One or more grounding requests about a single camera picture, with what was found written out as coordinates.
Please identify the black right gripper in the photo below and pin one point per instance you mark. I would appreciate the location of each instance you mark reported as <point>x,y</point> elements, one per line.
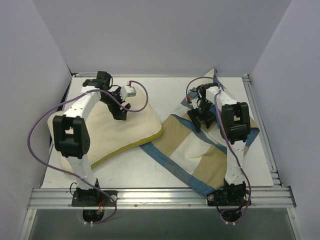
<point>202,115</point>

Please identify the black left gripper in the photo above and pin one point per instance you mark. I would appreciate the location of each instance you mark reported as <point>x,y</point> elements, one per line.
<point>119,110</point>

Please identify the cream pillow with yellow edge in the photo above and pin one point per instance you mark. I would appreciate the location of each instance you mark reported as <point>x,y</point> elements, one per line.
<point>109,137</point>

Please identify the blue tan white checked pillowcase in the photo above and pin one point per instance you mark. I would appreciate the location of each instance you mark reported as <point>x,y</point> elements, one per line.
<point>200,159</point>

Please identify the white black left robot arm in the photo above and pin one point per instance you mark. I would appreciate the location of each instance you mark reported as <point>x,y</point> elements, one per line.
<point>70,133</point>

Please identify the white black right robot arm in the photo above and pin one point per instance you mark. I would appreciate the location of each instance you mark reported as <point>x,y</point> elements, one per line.
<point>212,104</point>

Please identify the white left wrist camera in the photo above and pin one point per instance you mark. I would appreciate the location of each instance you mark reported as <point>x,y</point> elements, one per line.
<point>127,91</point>

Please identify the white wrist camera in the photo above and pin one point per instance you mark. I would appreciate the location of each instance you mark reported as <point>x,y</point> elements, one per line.
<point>191,94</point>
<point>127,91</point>

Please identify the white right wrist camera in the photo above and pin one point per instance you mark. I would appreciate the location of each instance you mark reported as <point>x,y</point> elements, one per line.
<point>191,94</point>

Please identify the aluminium back frame rail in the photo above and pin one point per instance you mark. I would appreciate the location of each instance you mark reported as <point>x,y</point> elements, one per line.
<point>135,75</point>

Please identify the aluminium frame rail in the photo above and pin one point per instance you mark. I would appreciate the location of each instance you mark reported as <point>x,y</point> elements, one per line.
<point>135,75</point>
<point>150,199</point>

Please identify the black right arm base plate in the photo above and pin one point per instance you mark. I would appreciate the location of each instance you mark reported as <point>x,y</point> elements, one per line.
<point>229,195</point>

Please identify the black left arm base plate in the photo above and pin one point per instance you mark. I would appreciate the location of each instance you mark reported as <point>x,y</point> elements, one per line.
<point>90,198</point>

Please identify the aluminium front frame rail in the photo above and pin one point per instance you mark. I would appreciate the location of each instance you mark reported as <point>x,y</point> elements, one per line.
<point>150,199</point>

